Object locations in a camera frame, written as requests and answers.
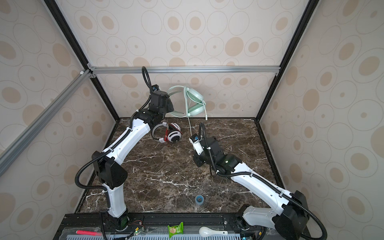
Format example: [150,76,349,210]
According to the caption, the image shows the green headphones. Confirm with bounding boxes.
[167,86,208,120]

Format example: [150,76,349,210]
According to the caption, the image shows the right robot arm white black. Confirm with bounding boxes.
[190,123,328,240]

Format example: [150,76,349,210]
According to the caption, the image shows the white ceramic spoon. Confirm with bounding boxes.
[199,227,229,238]

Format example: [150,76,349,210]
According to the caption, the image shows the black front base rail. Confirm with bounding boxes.
[54,213,282,240]

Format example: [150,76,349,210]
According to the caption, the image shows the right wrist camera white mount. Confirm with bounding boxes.
[189,134,204,156]

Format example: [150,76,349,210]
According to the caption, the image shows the red headphone cable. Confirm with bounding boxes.
[163,128,181,143]

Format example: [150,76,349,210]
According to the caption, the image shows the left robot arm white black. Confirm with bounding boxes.
[75,67,174,231]

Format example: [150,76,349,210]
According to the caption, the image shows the left diagonal aluminium rail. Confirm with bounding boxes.
[1,70,91,175]

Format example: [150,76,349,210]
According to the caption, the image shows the white black headphones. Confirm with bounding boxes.
[151,122,182,143]

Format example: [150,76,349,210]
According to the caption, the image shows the horizontal aluminium rail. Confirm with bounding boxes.
[91,66,280,74]

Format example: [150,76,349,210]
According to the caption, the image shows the green snack packet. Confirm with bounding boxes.
[168,222,184,238]

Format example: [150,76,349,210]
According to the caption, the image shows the blue tape roll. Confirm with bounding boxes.
[195,195,205,206]

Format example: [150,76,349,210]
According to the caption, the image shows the pink marker pen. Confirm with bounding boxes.
[76,230,103,237]

